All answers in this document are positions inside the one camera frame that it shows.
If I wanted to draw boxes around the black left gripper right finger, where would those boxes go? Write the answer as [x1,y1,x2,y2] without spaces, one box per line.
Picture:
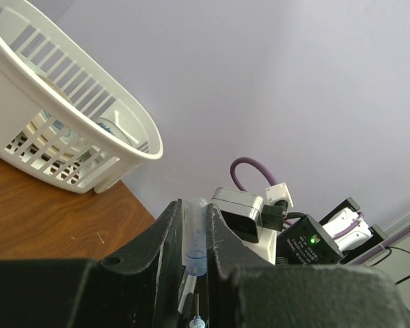
[206,204,410,328]

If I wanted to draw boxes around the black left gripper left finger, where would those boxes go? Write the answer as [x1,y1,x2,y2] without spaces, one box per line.
[0,200,182,327]

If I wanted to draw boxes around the grey blue pen cap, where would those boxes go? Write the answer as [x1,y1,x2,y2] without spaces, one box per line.
[183,197,208,277]

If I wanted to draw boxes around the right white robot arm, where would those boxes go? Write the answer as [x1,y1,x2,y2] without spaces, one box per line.
[275,197,387,265]

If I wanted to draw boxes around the blue white patterned bowl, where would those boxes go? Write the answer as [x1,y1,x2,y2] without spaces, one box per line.
[95,118,132,146]

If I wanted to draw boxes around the beige stacked plates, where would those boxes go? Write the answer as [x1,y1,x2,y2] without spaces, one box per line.
[25,74,90,165]

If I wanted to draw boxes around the white plastic dish basket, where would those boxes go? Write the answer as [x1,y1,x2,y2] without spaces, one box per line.
[0,1,163,193]

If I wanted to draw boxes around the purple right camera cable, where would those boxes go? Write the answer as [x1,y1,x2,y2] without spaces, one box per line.
[230,157,277,192]

